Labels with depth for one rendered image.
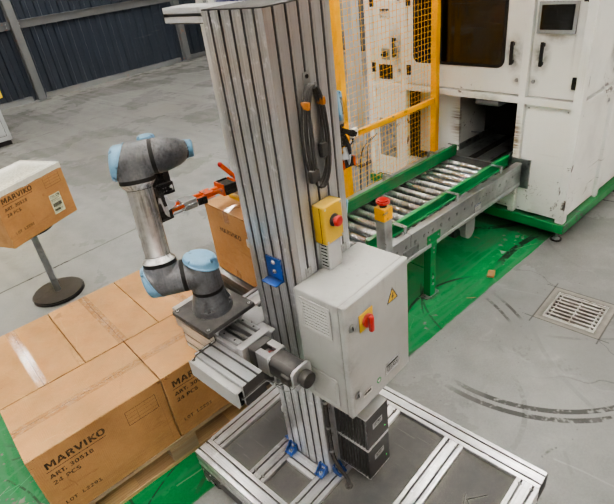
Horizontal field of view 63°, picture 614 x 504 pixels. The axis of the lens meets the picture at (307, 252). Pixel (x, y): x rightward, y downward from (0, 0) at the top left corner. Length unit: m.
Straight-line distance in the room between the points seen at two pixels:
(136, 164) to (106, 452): 1.37
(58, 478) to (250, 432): 0.83
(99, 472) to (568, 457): 2.13
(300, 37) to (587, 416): 2.29
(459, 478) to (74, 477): 1.63
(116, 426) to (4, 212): 1.94
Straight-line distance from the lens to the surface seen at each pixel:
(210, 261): 1.76
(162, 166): 1.70
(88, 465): 2.53
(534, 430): 2.82
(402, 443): 2.42
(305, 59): 1.44
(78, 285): 4.48
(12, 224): 3.95
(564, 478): 2.69
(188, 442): 2.76
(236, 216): 2.44
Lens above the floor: 2.13
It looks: 31 degrees down
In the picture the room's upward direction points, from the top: 8 degrees counter-clockwise
